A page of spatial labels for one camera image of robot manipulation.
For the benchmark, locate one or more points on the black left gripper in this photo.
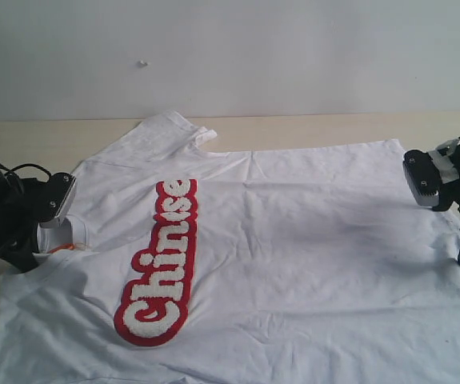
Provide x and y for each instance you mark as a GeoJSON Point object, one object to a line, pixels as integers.
{"type": "Point", "coordinates": [18, 224]}

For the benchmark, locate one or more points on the white t-shirt red Chinese lettering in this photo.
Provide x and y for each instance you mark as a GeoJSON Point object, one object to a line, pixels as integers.
{"type": "Point", "coordinates": [278, 266]}

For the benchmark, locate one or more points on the orange ribbon size tag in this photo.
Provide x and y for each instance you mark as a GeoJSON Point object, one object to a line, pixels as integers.
{"type": "Point", "coordinates": [78, 246]}

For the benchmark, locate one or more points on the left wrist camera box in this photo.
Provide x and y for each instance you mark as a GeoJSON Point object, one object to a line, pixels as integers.
{"type": "Point", "coordinates": [55, 200]}

